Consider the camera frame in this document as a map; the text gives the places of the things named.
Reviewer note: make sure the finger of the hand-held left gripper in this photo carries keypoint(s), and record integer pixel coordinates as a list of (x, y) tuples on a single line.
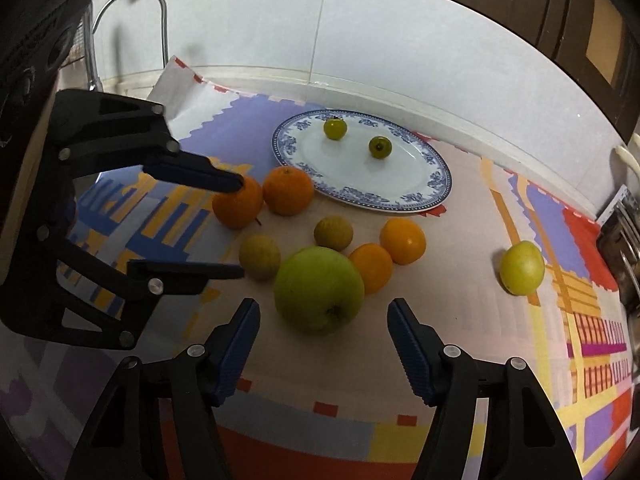
[(200, 172), (190, 276)]

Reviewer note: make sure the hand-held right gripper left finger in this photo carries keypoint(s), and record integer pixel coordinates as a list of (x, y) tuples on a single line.
[(240, 350)]

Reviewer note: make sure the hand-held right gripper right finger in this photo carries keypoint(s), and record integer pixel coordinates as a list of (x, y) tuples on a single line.
[(410, 350)]

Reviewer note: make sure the large orange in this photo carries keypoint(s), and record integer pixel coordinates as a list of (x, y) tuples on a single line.
[(240, 210), (288, 192)]

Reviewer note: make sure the small brown round fruit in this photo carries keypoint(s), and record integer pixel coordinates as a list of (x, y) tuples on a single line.
[(333, 233), (259, 257)]

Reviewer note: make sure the small orange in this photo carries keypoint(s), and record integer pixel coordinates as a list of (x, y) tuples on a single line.
[(403, 241), (375, 267)]

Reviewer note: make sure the green apple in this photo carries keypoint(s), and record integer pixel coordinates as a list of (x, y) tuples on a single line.
[(315, 285)]

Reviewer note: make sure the yellow-green apple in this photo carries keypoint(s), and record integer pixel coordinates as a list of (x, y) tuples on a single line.
[(521, 267)]

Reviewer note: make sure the blue patterned white plate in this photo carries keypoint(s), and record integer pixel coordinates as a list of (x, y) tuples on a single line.
[(360, 175)]

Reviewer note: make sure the colourful printed table mat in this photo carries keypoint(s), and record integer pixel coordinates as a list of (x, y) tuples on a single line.
[(450, 335)]

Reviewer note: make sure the chrome pull-down faucet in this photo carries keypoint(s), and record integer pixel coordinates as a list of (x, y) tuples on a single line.
[(91, 55)]

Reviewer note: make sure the chrome gooseneck faucet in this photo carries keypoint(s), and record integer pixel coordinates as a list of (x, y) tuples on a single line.
[(162, 25)]

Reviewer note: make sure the small green round fruit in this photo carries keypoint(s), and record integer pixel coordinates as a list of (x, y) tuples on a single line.
[(335, 129), (380, 147)]

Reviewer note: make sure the dark metal rack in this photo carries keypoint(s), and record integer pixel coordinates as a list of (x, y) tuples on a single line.
[(622, 245)]

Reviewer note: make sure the dark wooden cabinet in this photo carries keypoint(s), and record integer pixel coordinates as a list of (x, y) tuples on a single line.
[(550, 10)]

